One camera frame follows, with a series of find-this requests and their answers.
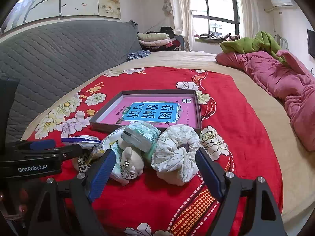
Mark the person's left hand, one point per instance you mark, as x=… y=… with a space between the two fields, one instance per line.
x=22 y=198

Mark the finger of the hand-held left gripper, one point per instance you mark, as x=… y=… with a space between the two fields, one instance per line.
x=71 y=151
x=41 y=145

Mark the black framed window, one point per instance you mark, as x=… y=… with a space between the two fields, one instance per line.
x=216 y=5

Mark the black wall television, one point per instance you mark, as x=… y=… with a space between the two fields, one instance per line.
x=311 y=41

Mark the pink and blue book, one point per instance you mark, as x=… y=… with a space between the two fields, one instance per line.
x=137 y=103

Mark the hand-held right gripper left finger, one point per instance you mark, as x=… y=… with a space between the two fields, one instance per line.
x=103 y=174

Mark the red floral blanket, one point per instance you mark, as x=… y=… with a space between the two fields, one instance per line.
x=147 y=83

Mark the white curtain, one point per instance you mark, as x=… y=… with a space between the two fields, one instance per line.
x=248 y=9
x=179 y=5

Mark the green blanket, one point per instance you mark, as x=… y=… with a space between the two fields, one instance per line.
x=258 y=41

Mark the black garment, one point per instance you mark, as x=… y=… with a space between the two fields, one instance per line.
x=167 y=30

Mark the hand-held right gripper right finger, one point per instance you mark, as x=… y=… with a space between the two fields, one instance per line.
x=209 y=174

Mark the beige plush toy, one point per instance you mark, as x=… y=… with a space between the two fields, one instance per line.
x=130 y=157

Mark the blue patterned cloth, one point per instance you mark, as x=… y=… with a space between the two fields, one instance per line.
x=139 y=54

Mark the cream scrunchie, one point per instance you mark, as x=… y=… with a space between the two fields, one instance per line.
x=172 y=177

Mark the magenta garment pile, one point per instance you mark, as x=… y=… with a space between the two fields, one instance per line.
x=173 y=45

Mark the grey quilted headboard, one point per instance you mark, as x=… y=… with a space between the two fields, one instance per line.
x=61 y=54

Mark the white and blue packet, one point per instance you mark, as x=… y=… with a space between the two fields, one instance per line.
x=81 y=139

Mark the yellow cartoon packet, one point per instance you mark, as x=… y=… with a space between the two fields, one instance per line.
x=108 y=140

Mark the white floral scrunchie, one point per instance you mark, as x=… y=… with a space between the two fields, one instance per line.
x=172 y=145

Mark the pink quilt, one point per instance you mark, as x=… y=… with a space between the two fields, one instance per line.
x=283 y=83

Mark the grey cardboard box tray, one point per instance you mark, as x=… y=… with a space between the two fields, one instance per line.
x=103 y=126

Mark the pink folded blanket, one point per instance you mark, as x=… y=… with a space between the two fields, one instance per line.
x=155 y=42

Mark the dark patterned windowsill cushion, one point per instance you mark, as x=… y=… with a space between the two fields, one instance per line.
x=214 y=38

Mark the leopard print scrunchie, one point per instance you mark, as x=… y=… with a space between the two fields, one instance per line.
x=83 y=166

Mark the cream folded blanket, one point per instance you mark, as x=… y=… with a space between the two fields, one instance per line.
x=152 y=36

